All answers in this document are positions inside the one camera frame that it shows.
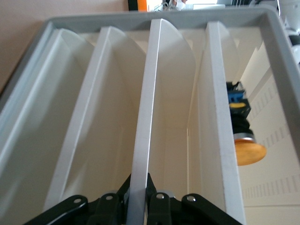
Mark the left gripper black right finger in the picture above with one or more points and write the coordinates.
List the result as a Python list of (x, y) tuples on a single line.
[(168, 211)]

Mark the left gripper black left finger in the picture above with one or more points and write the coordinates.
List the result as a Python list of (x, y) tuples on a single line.
[(110, 208)]

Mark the white plate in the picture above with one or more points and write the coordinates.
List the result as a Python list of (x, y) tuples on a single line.
[(146, 117), (81, 117), (35, 129)]

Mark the yellow push button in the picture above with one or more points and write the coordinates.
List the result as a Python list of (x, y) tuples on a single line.
[(248, 152)]

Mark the white drawer cabinet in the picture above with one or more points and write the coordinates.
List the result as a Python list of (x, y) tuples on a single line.
[(93, 20)]

